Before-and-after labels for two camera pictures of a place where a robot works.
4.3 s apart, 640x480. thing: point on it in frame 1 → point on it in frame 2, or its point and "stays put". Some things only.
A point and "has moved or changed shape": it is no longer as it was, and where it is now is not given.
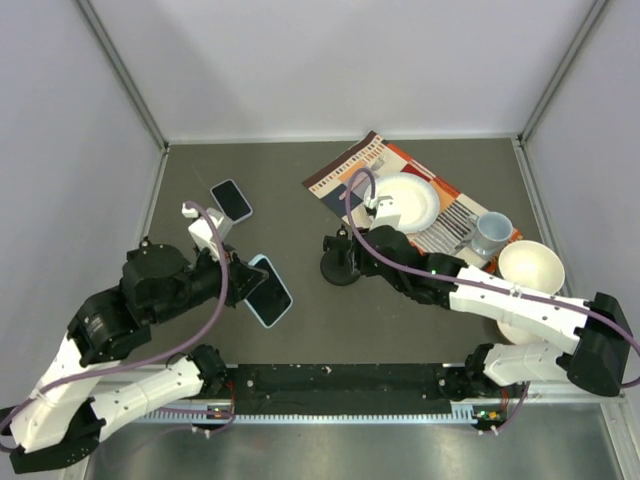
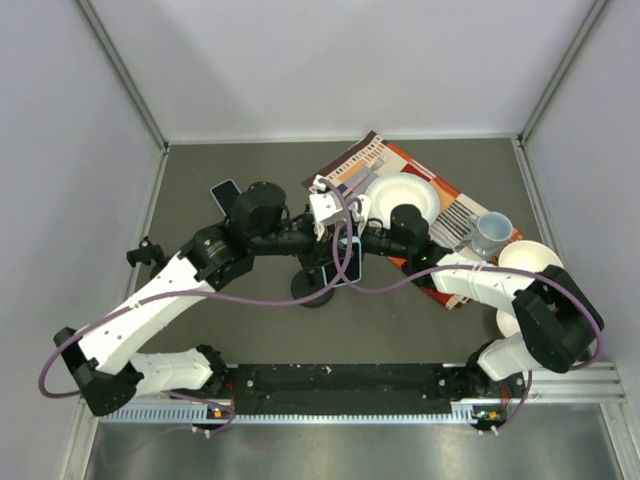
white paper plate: [414, 200] stays put
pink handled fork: [376, 164] stays put
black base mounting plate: [338, 389] stays put
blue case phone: [270, 299] → [353, 269]
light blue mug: [487, 233] stays put
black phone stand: [339, 265] has moved or changed shape
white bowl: [532, 265] stays put
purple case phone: [231, 202] stays put
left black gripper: [242, 279] → [320, 252]
